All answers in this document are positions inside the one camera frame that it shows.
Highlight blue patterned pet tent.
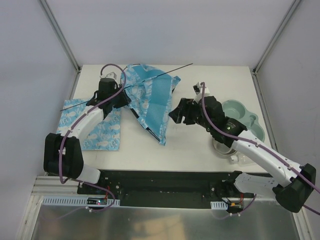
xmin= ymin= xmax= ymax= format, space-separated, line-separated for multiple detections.
xmin=121 ymin=64 xmax=181 ymax=146

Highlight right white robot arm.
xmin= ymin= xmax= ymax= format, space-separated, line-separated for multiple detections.
xmin=169 ymin=96 xmax=317 ymax=213

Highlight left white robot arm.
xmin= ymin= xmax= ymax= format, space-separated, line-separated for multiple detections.
xmin=43 ymin=77 xmax=131 ymax=195

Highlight stainless steel pet bowl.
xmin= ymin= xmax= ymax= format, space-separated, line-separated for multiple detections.
xmin=212 ymin=138 xmax=238 ymax=157

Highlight mint green double feeder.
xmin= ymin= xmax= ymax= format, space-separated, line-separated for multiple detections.
xmin=222 ymin=99 xmax=265 ymax=142

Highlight blue snowman patterned mat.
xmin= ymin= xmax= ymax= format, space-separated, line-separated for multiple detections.
xmin=56 ymin=98 xmax=121 ymax=151

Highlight clear plastic water bottle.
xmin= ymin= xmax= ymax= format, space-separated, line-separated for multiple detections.
xmin=230 ymin=154 xmax=255 ymax=166

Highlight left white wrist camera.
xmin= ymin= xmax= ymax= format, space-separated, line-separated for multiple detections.
xmin=103 ymin=72 xmax=117 ymax=81

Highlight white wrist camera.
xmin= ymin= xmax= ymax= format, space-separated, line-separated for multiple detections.
xmin=103 ymin=72 xmax=117 ymax=81
xmin=193 ymin=82 xmax=210 ymax=103

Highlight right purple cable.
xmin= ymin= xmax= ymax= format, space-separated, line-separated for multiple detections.
xmin=199 ymin=81 xmax=320 ymax=216

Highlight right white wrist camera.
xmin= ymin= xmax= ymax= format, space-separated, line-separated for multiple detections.
xmin=193 ymin=82 xmax=210 ymax=103

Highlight right aluminium frame post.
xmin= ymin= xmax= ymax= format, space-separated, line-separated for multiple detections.
xmin=252 ymin=0 xmax=305 ymax=73

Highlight aluminium frame post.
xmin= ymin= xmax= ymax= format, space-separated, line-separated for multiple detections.
xmin=252 ymin=0 xmax=305 ymax=73
xmin=37 ymin=0 xmax=81 ymax=71

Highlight left aluminium frame post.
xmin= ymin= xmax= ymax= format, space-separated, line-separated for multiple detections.
xmin=37 ymin=0 xmax=81 ymax=71

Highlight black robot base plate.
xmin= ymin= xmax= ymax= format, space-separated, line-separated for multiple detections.
xmin=76 ymin=169 xmax=268 ymax=208

